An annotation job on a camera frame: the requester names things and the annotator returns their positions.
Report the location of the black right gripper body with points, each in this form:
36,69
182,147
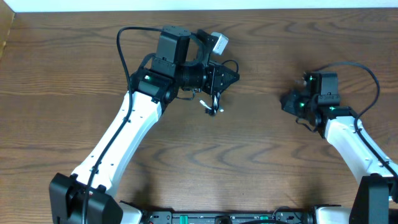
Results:
296,104

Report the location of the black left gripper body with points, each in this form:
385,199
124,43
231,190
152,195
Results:
209,78

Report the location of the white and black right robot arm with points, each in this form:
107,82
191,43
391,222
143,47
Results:
317,107

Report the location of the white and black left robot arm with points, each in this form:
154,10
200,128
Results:
182,62

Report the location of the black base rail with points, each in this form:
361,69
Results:
282,215

